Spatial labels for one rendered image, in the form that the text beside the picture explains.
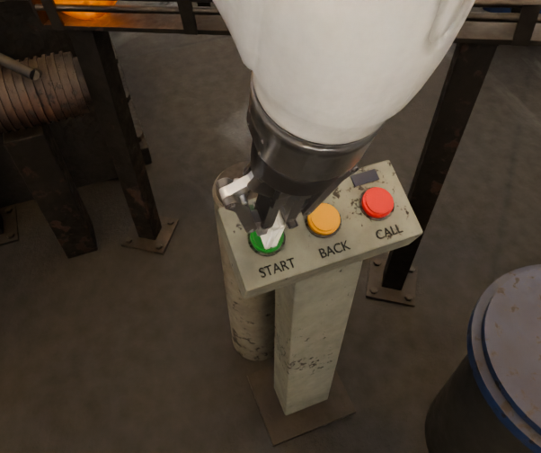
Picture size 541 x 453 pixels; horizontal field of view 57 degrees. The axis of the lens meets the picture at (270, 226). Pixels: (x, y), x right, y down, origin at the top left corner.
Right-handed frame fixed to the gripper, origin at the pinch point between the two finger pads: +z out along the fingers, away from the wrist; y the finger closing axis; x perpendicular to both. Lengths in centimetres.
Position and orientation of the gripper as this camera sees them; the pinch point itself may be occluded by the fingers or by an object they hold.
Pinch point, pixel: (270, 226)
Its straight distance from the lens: 55.2
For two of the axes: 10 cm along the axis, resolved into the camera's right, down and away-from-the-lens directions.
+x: 3.4, 9.0, -2.8
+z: -1.3, 3.4, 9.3
